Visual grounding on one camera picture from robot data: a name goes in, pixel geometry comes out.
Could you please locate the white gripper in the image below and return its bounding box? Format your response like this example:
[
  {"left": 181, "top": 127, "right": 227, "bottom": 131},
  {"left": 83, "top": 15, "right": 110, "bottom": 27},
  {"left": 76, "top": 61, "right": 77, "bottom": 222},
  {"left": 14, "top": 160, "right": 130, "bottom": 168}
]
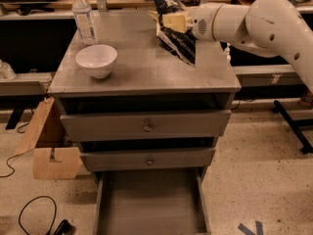
[{"left": 162, "top": 3, "right": 216, "bottom": 41}]

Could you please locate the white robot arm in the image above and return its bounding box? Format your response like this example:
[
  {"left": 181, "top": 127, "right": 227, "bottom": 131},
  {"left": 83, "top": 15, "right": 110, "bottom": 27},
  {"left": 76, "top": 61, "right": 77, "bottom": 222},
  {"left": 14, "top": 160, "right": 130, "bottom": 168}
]
[{"left": 161, "top": 0, "right": 313, "bottom": 90}]

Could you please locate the brown and yellow chip bag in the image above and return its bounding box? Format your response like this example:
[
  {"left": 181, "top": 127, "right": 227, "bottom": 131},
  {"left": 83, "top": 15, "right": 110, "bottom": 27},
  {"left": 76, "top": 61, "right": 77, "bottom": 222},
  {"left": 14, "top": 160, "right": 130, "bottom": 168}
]
[{"left": 148, "top": 11, "right": 161, "bottom": 35}]

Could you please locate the grey top drawer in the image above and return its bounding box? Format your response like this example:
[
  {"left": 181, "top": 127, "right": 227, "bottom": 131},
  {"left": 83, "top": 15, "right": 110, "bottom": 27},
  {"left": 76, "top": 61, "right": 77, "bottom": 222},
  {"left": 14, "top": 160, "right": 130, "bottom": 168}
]
[{"left": 61, "top": 110, "right": 231, "bottom": 142}]

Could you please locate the grey drawer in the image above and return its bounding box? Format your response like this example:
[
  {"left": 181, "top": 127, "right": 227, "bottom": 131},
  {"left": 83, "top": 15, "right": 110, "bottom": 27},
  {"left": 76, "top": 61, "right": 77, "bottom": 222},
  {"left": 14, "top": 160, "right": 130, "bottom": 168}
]
[
  {"left": 93, "top": 168, "right": 211, "bottom": 235},
  {"left": 61, "top": 110, "right": 231, "bottom": 142},
  {"left": 80, "top": 148, "right": 215, "bottom": 171}
]

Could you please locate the grey drawer cabinet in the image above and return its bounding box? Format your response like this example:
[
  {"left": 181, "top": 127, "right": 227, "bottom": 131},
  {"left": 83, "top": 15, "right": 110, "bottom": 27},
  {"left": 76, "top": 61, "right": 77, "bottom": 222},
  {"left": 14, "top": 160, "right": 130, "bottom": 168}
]
[{"left": 47, "top": 10, "right": 243, "bottom": 235}]

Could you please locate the grey middle drawer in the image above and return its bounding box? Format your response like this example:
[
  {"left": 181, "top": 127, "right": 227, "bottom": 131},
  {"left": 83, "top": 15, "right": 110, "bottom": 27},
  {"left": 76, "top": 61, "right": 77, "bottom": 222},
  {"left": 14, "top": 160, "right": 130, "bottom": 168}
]
[{"left": 80, "top": 148, "right": 215, "bottom": 171}]

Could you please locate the grey bottom drawer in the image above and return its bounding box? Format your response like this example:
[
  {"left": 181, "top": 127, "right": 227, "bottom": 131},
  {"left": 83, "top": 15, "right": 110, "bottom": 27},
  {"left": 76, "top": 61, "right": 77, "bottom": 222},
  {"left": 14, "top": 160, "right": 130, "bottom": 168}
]
[{"left": 93, "top": 168, "right": 211, "bottom": 235}]

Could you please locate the white pump dispenser bottle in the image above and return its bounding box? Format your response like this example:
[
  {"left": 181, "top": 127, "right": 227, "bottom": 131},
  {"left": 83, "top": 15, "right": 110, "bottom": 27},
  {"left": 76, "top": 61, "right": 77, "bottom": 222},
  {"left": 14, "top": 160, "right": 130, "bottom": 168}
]
[{"left": 224, "top": 43, "right": 232, "bottom": 64}]

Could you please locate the white ceramic bowl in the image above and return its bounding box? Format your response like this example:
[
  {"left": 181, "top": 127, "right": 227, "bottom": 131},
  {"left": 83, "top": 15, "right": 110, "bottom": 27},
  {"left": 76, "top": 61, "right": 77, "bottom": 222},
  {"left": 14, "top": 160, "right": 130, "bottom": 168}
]
[{"left": 75, "top": 44, "right": 117, "bottom": 78}]

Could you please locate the clear plastic water bottle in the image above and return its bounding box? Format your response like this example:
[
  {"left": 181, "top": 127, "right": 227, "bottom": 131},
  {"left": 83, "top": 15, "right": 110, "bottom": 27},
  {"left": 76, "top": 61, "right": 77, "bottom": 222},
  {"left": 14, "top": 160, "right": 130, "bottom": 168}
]
[{"left": 72, "top": 0, "right": 97, "bottom": 46}]

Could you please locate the black table leg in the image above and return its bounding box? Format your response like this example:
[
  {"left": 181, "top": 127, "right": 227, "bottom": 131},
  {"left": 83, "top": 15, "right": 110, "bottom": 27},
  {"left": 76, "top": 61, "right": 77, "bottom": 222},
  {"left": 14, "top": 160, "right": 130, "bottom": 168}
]
[{"left": 273, "top": 100, "right": 313, "bottom": 154}]

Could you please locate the clear plastic container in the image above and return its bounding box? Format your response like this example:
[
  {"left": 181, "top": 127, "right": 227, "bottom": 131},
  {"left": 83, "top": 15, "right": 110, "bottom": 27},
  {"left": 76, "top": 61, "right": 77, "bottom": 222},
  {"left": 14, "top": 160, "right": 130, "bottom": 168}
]
[{"left": 0, "top": 60, "right": 17, "bottom": 81}]

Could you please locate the cardboard box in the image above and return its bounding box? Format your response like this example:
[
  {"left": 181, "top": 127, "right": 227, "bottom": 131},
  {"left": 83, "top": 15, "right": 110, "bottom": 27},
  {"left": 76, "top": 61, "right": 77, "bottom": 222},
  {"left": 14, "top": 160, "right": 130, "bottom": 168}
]
[{"left": 15, "top": 98, "right": 82, "bottom": 180}]

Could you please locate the blue tape cross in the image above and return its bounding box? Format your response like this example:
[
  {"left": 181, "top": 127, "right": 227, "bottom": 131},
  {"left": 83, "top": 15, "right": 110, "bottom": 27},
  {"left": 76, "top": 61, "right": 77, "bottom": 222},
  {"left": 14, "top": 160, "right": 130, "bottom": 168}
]
[{"left": 237, "top": 220, "right": 265, "bottom": 235}]

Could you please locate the thin black floor cable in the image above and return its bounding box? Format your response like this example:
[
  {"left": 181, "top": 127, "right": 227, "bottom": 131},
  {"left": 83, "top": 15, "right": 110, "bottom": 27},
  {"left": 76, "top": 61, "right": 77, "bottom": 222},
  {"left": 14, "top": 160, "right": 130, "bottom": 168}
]
[{"left": 0, "top": 122, "right": 32, "bottom": 179}]

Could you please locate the black cable on floor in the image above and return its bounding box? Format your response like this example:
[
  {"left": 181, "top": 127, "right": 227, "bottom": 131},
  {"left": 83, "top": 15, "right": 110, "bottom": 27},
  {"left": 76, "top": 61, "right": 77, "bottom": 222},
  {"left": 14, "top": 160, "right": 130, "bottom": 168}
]
[{"left": 18, "top": 195, "right": 72, "bottom": 235}]

